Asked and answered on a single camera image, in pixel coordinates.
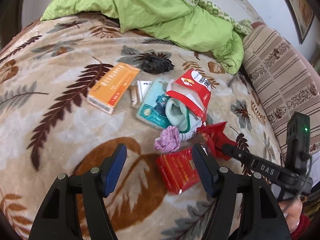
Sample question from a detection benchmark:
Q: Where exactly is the white green sock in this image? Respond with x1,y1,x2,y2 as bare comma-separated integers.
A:
165,98,203,141

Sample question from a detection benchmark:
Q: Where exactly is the teal cartoon tissue pack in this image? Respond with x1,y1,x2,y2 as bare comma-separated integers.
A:
136,78,170,130

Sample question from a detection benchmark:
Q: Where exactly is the framed wall picture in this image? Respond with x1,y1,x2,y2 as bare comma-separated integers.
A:
285,0,315,44

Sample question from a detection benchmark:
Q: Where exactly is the striped beige bolster cushion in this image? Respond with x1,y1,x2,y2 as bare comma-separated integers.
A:
243,24,319,154

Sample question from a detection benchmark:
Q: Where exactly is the red white torn package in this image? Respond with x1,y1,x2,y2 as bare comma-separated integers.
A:
166,69,211,121

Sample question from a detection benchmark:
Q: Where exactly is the green quilt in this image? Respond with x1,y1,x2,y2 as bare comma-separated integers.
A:
41,0,252,74

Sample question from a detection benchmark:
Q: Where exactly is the leaf pattern bed blanket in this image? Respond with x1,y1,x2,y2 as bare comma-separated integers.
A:
1,14,281,239

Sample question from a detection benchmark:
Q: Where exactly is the red cigarette pack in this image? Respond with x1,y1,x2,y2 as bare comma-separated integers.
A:
156,147,200,194

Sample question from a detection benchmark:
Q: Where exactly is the purple tissue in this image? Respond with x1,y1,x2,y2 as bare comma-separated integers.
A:
154,126,181,153

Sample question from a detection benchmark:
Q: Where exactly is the white medicine box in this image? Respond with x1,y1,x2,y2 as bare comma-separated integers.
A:
129,80,152,109

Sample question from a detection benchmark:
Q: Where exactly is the red sleeve cuff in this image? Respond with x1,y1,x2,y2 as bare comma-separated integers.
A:
291,214,310,240

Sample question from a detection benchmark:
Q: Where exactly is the person right hand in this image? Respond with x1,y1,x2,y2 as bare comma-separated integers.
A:
278,198,303,233

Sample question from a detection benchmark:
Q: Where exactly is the red wrapper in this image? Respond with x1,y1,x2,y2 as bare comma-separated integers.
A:
197,122,237,161

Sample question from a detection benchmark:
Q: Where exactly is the orange medicine box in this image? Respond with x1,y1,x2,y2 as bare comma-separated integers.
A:
87,62,140,115

